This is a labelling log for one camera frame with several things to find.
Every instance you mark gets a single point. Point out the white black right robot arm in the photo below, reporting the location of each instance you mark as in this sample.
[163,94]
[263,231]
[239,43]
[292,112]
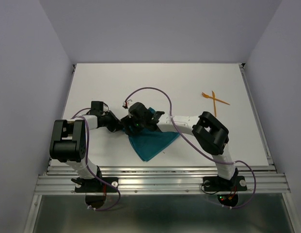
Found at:
[211,135]

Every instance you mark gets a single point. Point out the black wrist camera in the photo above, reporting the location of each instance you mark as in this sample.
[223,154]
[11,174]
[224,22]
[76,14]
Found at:
[138,111]
[98,108]

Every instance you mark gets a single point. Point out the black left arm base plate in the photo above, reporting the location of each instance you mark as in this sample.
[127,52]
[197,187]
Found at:
[91,186]

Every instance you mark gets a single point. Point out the aluminium right side rail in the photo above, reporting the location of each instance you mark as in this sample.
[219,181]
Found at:
[257,119]

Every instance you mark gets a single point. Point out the teal cloth napkin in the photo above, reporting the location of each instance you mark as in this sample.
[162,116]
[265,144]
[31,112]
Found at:
[148,144]

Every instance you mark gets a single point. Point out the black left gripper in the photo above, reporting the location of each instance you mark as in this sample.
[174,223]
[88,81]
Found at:
[116,122]

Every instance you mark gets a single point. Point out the orange plastic fork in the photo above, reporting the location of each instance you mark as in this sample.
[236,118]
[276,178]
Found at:
[210,97]

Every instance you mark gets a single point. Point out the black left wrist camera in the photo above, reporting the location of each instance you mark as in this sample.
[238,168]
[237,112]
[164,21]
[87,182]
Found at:
[98,108]

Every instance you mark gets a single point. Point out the orange plastic knife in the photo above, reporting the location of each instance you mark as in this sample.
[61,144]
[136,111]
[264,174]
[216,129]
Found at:
[214,103]

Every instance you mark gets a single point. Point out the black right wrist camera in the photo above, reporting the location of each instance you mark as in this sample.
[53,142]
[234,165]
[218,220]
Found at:
[138,111]

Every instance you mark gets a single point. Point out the aluminium front rail frame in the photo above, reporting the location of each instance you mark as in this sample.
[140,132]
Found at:
[162,181]

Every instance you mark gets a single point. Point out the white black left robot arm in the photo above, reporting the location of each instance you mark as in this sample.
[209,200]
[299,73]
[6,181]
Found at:
[70,145]

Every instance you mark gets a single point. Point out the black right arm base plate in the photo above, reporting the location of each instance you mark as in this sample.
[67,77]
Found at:
[217,184]

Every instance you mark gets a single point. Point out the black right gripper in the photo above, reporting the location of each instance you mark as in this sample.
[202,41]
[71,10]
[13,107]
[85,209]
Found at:
[126,121]

